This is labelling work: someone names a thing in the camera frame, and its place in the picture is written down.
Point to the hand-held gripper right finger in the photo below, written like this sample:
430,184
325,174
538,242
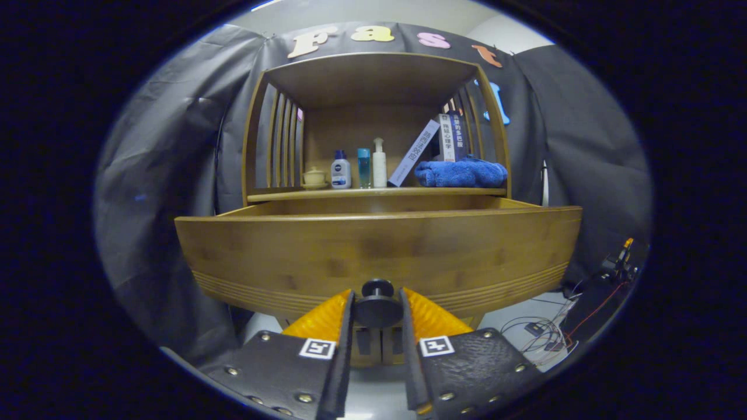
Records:
410,361

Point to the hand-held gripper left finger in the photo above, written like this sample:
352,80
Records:
344,356

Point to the black round drawer knob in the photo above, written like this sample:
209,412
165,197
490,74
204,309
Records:
378,306

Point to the wooden drawer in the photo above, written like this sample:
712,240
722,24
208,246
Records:
379,251

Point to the wooden cabinet door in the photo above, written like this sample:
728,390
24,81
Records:
386,357
376,357

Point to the wooden countertop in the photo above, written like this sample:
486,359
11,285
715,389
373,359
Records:
379,193

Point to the wooden cabinet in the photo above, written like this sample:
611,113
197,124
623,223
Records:
362,122

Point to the small black adapter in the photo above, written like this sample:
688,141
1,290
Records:
534,328

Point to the cream saucer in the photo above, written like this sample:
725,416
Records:
315,186

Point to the cream lidded tea cup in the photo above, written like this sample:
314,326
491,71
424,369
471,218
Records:
314,176

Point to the white blue-capped lotion bottle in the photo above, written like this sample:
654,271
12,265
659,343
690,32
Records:
341,173

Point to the teal bottle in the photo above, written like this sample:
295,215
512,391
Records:
364,166

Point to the white pump bottle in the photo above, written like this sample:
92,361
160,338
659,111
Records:
379,166

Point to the blue towel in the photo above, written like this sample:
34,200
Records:
461,174

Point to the pale blue book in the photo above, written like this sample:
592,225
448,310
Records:
414,153

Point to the white-spined book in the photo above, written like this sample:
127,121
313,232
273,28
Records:
448,137

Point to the black device with orange tip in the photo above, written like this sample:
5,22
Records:
618,262

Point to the dark blue book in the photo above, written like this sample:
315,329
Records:
460,134

